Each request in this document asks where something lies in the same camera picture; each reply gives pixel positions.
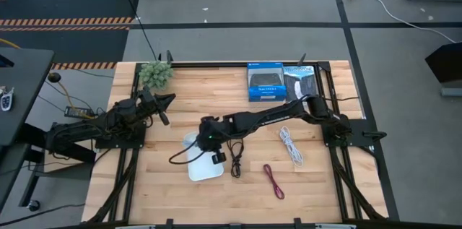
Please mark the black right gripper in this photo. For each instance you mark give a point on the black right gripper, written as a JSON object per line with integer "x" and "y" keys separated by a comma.
{"x": 213, "y": 131}

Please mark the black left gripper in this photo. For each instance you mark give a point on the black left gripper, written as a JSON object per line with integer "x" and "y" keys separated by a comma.
{"x": 148, "y": 100}

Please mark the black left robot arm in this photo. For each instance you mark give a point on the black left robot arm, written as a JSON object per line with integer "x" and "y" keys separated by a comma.
{"x": 90, "y": 128}

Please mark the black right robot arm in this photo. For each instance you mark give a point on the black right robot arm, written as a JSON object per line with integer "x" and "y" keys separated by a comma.
{"x": 274, "y": 115}

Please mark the green artificial succulent plant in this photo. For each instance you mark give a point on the green artificial succulent plant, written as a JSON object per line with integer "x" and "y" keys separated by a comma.
{"x": 156, "y": 74}

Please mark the white rectangular tray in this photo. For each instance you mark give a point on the white rectangular tray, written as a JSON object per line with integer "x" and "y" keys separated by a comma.
{"x": 204, "y": 171}

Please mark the blue game controller box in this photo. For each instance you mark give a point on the blue game controller box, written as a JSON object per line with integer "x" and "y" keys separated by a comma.
{"x": 266, "y": 82}

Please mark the black power adapter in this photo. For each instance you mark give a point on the black power adapter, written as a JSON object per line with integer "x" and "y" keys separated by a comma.
{"x": 77, "y": 112}

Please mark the Yellowstone picture book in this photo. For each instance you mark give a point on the Yellowstone picture book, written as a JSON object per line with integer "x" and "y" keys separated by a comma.
{"x": 301, "y": 81}

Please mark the black round knob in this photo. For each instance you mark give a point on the black round knob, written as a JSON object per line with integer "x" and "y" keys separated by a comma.
{"x": 54, "y": 77}

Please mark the black hazard striped mat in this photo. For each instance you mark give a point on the black hazard striped mat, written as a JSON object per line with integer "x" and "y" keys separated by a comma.
{"x": 65, "y": 46}
{"x": 72, "y": 5}

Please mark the black desk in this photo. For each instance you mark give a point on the black desk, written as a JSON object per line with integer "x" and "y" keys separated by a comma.
{"x": 25, "y": 88}

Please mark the grey key fob remote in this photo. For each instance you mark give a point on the grey key fob remote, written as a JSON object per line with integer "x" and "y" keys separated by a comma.
{"x": 6, "y": 100}

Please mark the black caster wheel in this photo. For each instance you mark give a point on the black caster wheel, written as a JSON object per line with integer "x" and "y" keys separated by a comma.
{"x": 33, "y": 205}

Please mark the grey metal foot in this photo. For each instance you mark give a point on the grey metal foot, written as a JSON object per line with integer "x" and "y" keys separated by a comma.
{"x": 451, "y": 91}

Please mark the black box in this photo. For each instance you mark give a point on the black box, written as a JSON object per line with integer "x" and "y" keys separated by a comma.
{"x": 447, "y": 63}

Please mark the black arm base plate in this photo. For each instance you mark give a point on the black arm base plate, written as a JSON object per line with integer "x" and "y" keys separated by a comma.
{"x": 119, "y": 144}
{"x": 361, "y": 128}

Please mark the black metal table frame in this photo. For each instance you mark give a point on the black metal table frame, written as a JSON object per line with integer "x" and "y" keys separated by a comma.
{"x": 234, "y": 64}

